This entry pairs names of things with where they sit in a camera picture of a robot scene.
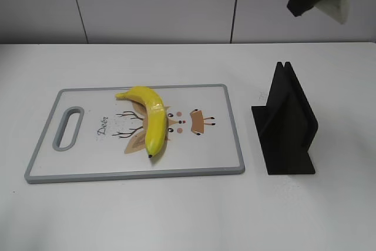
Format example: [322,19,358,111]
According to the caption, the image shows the yellow plastic banana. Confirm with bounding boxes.
[115,86,167,158]

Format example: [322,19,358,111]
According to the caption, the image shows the black knife stand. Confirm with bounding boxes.
[251,62,318,175]

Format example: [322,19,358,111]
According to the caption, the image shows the grey-rimmed white cutting board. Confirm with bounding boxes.
[25,83,245,183]

